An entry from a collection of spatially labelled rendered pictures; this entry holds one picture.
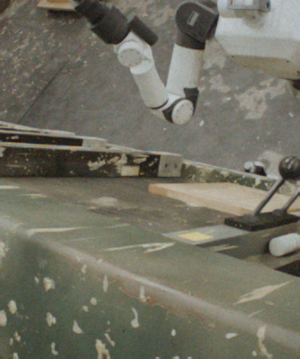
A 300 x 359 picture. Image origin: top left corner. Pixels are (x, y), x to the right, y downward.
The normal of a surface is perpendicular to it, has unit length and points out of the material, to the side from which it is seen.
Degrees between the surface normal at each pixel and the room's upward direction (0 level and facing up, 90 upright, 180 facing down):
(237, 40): 68
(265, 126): 0
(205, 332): 33
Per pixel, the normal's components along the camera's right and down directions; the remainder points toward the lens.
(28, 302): -0.61, -0.02
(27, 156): 0.78, 0.18
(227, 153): -0.43, -0.55
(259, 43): -0.58, 0.55
